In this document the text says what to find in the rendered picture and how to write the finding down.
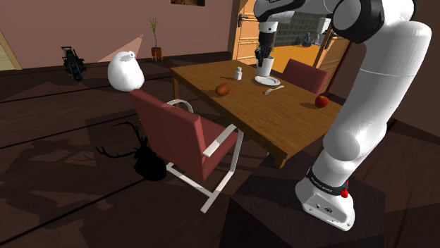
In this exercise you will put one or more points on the black wheeled machine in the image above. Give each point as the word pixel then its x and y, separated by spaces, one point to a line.
pixel 73 63

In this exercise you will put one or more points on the silver fork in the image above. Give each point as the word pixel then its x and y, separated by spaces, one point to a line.
pixel 273 90

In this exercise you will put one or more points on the wall picture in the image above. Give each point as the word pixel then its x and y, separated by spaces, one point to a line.
pixel 188 2

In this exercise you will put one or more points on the wooden dining table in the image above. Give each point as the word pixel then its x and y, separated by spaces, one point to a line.
pixel 261 110

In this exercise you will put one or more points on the white cup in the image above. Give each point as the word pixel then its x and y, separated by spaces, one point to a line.
pixel 266 67

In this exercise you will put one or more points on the red chair with white frame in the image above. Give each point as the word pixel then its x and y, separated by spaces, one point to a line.
pixel 178 137

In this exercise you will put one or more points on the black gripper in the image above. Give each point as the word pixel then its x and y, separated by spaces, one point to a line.
pixel 265 43

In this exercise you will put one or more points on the white egg-shaped object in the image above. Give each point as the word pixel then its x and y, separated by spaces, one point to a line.
pixel 125 72

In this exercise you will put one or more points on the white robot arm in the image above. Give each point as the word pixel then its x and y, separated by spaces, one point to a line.
pixel 371 103

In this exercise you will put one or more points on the white salt shaker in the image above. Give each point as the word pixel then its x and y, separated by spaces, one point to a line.
pixel 238 74

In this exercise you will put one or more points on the potted plant on stool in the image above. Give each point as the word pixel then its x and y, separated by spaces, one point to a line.
pixel 156 44

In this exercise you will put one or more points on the red apple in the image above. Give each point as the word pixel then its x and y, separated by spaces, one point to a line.
pixel 321 101

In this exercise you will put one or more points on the black deer head figure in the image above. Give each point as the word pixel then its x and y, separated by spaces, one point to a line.
pixel 148 161

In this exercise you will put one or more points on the white plate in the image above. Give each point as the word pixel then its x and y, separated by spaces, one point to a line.
pixel 267 81

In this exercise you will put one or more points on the orange wooden door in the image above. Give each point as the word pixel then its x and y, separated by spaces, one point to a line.
pixel 244 37

